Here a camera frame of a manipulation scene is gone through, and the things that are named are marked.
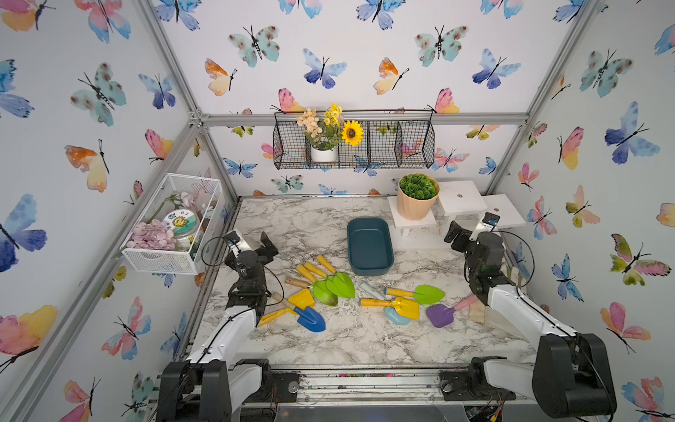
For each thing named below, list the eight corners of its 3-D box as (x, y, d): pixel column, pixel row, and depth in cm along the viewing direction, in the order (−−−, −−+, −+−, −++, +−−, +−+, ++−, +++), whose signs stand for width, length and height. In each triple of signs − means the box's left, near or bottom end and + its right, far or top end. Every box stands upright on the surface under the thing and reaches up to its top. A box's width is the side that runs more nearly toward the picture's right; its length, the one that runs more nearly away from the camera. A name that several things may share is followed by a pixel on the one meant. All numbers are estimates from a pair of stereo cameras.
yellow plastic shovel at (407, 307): (359, 306, 91) (360, 303, 89) (362, 292, 94) (363, 289, 92) (418, 319, 88) (419, 316, 86) (419, 304, 92) (420, 301, 90)
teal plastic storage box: (346, 276, 99) (346, 267, 94) (346, 226, 114) (346, 217, 109) (394, 275, 99) (396, 267, 94) (388, 226, 114) (389, 217, 109)
